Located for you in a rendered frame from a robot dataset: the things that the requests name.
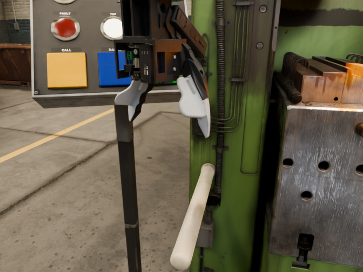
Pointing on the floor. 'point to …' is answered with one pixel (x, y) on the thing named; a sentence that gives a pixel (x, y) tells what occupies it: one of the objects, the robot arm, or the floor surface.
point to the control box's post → (128, 185)
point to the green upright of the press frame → (233, 156)
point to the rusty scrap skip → (15, 64)
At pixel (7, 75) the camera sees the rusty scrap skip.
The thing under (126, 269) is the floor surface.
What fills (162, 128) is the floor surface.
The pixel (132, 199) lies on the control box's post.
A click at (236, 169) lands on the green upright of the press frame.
